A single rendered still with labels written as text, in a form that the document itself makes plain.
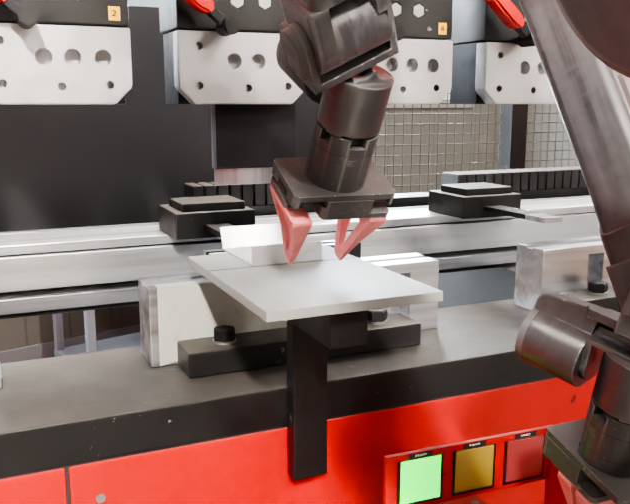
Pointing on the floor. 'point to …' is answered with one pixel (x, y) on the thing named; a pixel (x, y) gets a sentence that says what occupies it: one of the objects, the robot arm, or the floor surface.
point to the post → (512, 136)
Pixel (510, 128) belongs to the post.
